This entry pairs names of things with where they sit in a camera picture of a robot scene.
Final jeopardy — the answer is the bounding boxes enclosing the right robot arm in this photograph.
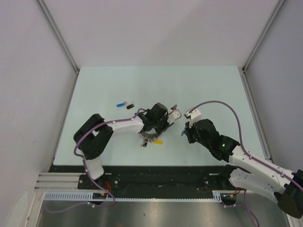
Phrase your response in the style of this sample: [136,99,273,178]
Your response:
[184,119,303,219]

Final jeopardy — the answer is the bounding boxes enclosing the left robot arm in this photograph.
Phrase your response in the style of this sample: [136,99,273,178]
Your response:
[73,103,181,189]

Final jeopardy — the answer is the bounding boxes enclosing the black key tag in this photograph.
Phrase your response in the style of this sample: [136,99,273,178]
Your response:
[126,104,134,109]

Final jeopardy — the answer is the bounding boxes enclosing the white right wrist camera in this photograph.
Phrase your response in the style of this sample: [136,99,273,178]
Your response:
[184,108,202,128]

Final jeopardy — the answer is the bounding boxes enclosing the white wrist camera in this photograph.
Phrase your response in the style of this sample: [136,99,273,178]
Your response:
[184,108,202,128]
[168,104,182,124]

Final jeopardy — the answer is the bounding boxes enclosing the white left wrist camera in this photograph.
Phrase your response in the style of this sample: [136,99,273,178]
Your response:
[168,104,182,124]

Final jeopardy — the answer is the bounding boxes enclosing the white slotted cable duct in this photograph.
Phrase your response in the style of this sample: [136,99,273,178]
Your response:
[43,191,236,202]

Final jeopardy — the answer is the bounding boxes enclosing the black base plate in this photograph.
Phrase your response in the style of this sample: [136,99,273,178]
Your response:
[48,165,241,192]

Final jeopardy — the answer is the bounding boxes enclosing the aluminium rail profile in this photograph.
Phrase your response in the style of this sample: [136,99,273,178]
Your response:
[35,172,82,190]

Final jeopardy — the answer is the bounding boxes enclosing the right aluminium frame post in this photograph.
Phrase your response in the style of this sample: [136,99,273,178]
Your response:
[242,0,288,71]

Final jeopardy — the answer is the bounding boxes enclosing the aluminium frame post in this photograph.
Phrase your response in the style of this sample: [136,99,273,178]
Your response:
[242,0,288,71]
[35,0,80,74]

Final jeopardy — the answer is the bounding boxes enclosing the left aluminium frame post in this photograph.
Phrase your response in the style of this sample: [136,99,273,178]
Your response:
[35,0,80,74]

